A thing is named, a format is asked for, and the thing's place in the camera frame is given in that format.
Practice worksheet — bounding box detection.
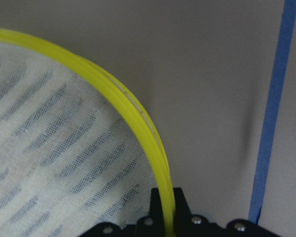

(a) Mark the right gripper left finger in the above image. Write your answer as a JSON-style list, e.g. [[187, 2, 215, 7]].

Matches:
[[135, 188, 165, 237]]

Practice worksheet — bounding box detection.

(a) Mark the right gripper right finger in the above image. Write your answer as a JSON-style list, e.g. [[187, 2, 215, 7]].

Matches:
[[174, 188, 226, 237]]

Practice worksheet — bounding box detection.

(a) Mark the yellow steamer tray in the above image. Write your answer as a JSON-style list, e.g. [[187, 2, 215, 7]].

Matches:
[[0, 29, 175, 237]]

